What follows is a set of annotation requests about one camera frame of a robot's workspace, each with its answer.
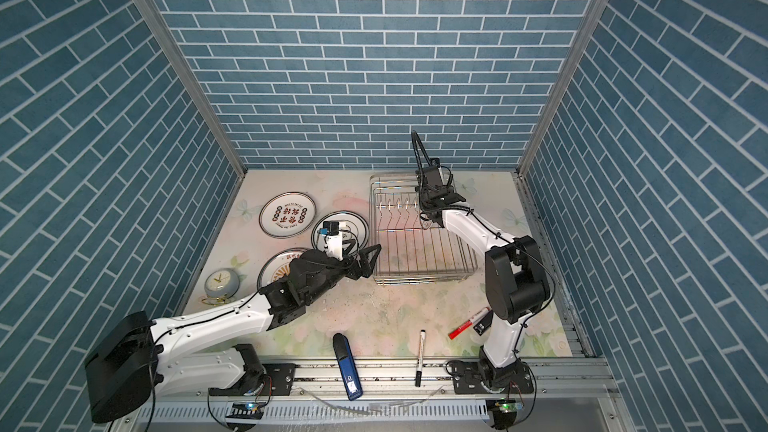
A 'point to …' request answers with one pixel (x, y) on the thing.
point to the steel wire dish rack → (413, 252)
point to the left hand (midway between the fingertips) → (371, 246)
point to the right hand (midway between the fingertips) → (434, 188)
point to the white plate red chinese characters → (287, 215)
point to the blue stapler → (348, 367)
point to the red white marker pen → (468, 324)
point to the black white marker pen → (420, 358)
